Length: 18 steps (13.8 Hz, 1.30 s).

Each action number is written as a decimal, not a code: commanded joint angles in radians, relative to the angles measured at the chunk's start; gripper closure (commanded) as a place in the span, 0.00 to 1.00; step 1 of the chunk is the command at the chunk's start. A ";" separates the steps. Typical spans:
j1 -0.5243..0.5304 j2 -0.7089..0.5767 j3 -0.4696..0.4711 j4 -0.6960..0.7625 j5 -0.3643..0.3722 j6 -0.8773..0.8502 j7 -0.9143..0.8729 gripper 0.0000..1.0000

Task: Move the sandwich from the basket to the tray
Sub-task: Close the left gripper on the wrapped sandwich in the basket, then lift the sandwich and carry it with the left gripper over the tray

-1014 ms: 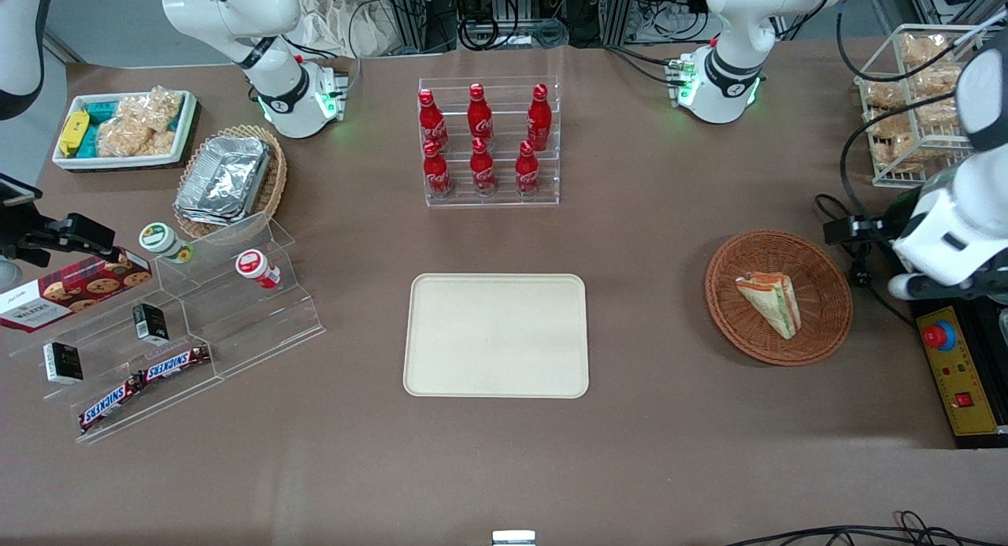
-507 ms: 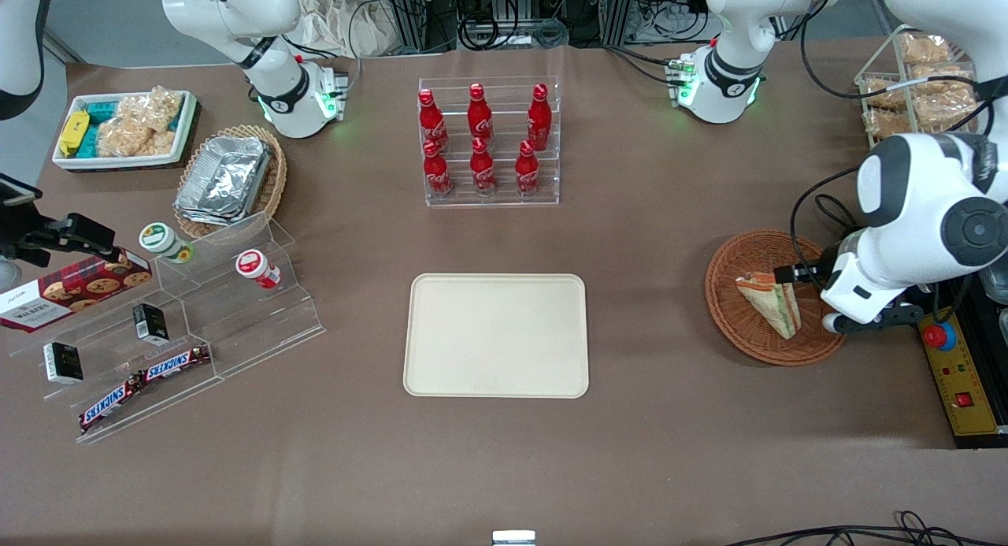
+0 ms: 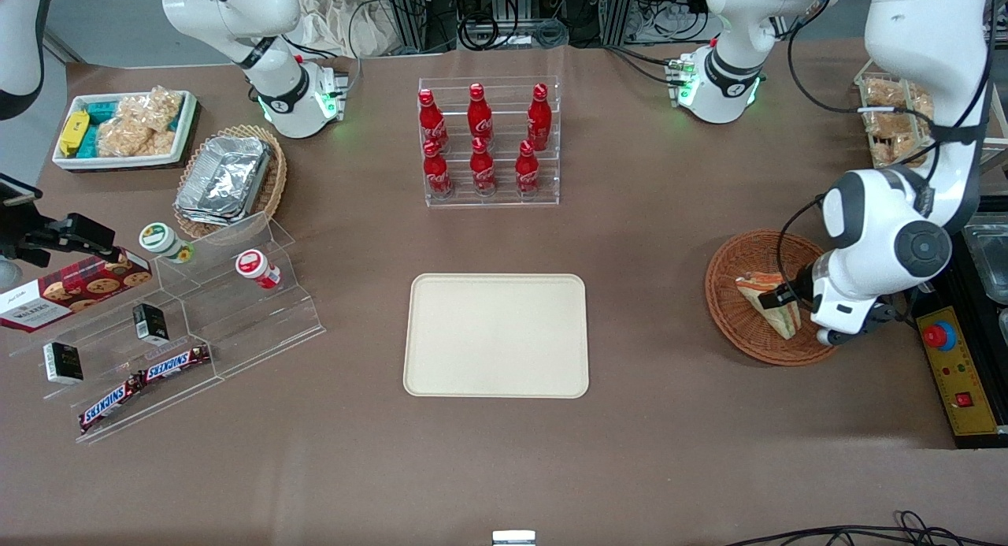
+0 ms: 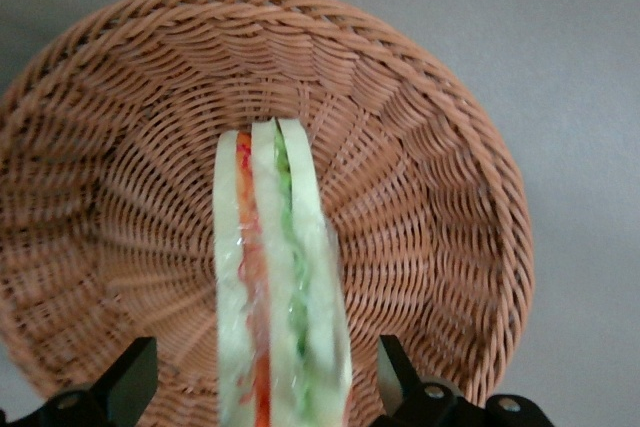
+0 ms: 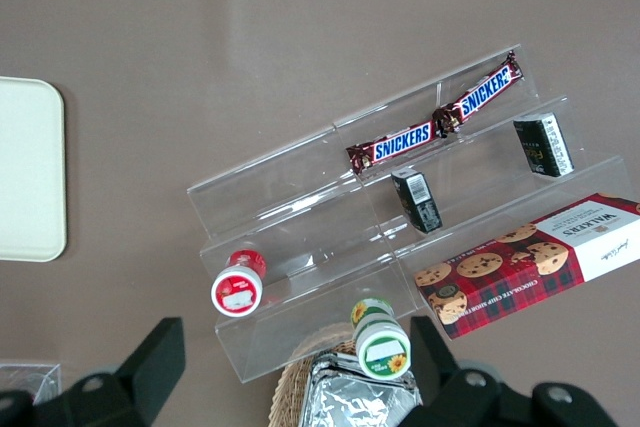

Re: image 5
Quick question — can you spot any green sunflower yogurt cup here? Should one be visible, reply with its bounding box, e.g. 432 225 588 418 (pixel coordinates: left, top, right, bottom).
348 296 413 380

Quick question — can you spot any clear acrylic bottle rack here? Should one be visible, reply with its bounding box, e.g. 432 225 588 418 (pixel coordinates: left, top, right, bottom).
0 360 62 406

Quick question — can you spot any Walkers red tartan cookie box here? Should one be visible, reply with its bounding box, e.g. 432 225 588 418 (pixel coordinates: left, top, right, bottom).
413 191 640 341

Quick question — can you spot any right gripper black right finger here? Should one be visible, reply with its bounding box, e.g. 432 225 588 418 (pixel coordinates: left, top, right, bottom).
399 315 529 427

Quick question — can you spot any clear acrylic stepped display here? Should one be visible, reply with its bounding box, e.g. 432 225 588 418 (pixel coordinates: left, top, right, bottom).
185 41 634 387

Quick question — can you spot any red lidded yogurt cup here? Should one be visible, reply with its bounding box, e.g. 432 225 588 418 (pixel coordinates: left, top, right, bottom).
209 241 269 318

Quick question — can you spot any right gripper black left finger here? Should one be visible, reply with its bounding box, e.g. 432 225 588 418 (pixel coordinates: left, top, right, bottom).
34 316 187 427

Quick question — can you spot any cream plastic tray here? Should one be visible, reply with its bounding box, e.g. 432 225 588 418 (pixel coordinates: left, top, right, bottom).
0 75 68 263

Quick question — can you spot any small black box gold print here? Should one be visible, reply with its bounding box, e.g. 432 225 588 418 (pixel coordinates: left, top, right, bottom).
513 111 576 179

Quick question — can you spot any silver foil wrapped pack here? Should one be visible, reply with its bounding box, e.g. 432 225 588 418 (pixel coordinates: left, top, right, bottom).
299 350 424 427

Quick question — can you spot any oval light wicker basket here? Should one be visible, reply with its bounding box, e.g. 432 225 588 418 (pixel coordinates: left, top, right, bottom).
269 322 362 427

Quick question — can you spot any Snickers chocolate bar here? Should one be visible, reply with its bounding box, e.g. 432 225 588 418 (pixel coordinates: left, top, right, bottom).
346 119 442 172
431 49 526 139

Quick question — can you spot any small black box with barcode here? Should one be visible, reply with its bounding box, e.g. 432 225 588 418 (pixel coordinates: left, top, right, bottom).
390 169 444 235

